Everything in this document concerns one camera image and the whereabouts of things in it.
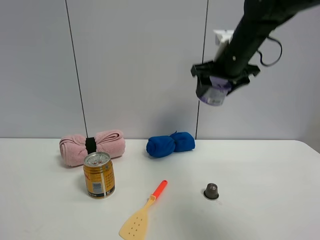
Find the orange handled beige spatula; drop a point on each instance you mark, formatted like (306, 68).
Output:
(135, 228)

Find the rolled blue towel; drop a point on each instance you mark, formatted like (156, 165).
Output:
(165, 145)

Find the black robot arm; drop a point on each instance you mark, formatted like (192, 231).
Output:
(230, 69)

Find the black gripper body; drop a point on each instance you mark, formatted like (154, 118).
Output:
(204, 71)

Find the gold drink can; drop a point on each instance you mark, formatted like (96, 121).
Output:
(99, 175)

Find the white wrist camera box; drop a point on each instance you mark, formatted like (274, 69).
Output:
(222, 40)

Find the rolled pink towel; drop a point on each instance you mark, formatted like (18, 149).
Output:
(74, 148)

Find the purple white can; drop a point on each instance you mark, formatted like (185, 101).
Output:
(212, 90)

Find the brown coffee capsule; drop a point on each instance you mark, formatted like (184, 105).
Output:
(211, 191)

